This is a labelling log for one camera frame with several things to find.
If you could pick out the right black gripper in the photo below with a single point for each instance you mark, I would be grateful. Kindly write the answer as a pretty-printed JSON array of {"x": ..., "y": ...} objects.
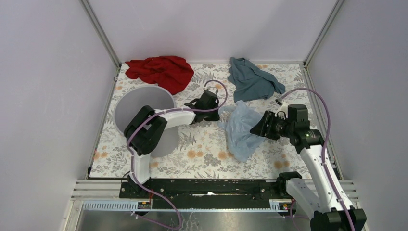
[{"x": 260, "y": 128}]

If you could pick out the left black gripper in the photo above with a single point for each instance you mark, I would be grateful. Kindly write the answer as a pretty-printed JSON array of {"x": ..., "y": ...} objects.
[{"x": 215, "y": 117}]

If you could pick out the light blue plastic trash bag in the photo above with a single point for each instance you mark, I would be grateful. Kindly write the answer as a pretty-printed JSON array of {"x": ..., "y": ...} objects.
[{"x": 240, "y": 142}]

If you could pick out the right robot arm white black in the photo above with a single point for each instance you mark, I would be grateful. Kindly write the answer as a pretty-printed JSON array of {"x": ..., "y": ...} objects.
[{"x": 328, "y": 208}]

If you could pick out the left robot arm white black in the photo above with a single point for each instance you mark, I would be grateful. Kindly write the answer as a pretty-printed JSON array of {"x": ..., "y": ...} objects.
[{"x": 144, "y": 132}]

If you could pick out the grey plastic trash bin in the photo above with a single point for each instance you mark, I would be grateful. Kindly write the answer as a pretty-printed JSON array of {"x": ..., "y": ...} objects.
[{"x": 157, "y": 98}]

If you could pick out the floral patterned table mat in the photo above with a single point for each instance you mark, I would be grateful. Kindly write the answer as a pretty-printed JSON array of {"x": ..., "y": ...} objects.
[{"x": 202, "y": 151}]

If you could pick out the blue-grey crumpled cloth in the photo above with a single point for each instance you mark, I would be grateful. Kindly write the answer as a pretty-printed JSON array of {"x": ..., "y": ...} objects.
[{"x": 251, "y": 82}]

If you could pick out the red crumpled cloth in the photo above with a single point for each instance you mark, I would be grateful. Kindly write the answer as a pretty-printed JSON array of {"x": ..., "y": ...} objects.
[{"x": 172, "y": 73}]

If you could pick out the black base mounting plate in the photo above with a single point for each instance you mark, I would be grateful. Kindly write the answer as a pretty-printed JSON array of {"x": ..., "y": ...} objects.
[{"x": 207, "y": 193}]

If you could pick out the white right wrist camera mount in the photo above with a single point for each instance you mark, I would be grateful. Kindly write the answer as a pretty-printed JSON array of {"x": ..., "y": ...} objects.
[{"x": 282, "y": 111}]

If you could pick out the white slotted cable duct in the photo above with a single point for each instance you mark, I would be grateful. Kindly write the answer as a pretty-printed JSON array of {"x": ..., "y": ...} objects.
[{"x": 130, "y": 206}]

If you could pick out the aluminium frame post right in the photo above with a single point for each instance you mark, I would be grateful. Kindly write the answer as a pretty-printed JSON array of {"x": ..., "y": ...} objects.
[{"x": 335, "y": 10}]

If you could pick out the aluminium frame post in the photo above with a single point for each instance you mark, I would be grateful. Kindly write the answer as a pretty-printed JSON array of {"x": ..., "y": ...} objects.
[
  {"x": 335, "y": 10},
  {"x": 100, "y": 32}
]

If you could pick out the aluminium frame post left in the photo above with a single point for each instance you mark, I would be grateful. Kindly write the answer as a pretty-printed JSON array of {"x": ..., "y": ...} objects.
[{"x": 100, "y": 32}]

